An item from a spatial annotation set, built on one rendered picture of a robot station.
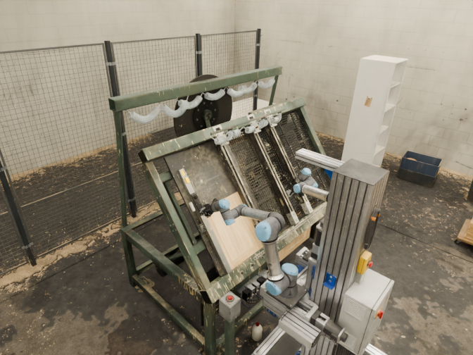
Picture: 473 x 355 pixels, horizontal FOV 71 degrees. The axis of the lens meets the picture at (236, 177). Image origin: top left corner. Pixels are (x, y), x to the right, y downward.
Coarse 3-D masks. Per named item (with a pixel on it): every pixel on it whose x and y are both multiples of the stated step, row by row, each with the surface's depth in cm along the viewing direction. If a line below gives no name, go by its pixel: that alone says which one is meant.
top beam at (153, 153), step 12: (276, 108) 361; (288, 108) 374; (240, 120) 324; (204, 132) 294; (228, 132) 315; (156, 144) 263; (168, 144) 269; (180, 144) 276; (192, 144) 283; (144, 156) 256; (156, 156) 260
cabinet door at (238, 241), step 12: (240, 204) 307; (216, 216) 288; (240, 216) 304; (216, 228) 285; (228, 228) 292; (240, 228) 300; (252, 228) 308; (228, 240) 289; (240, 240) 297; (252, 240) 305; (228, 252) 286; (240, 252) 293; (252, 252) 301
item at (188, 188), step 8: (184, 176) 277; (184, 184) 277; (192, 192) 278; (192, 200) 277; (200, 216) 277; (208, 224) 279; (208, 232) 277; (216, 240) 279; (216, 248) 277; (224, 256) 279; (224, 264) 277
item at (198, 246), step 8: (272, 152) 363; (312, 168) 401; (160, 176) 273; (168, 176) 277; (168, 184) 277; (168, 192) 276; (176, 200) 277; (176, 208) 277; (184, 224) 276; (192, 240) 276; (200, 240) 283; (200, 248) 277
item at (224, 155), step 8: (216, 136) 301; (224, 136) 306; (216, 144) 308; (224, 144) 303; (224, 152) 305; (224, 160) 308; (232, 168) 306; (232, 176) 307; (240, 184) 309; (240, 192) 308; (248, 200) 309; (256, 224) 307
